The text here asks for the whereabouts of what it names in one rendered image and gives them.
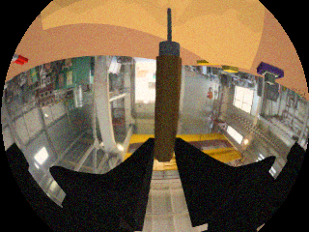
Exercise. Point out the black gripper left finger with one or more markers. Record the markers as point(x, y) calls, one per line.
point(123, 189)

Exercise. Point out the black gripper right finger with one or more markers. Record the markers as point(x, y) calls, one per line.
point(209, 184)

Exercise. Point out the purple rectangular tray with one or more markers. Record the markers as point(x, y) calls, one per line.
point(270, 68)

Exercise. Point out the light orange panel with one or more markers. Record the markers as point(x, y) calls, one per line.
point(225, 32)

